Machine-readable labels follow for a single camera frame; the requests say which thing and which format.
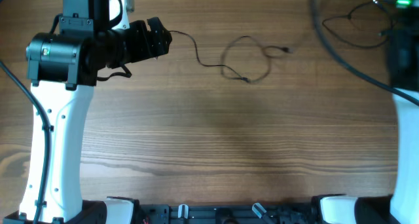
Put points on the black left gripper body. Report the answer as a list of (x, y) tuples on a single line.
[(129, 45)]

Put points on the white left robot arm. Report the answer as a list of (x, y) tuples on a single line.
[(63, 66)]

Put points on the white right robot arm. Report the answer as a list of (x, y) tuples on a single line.
[(403, 70)]

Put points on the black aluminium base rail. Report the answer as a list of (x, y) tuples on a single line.
[(297, 213)]

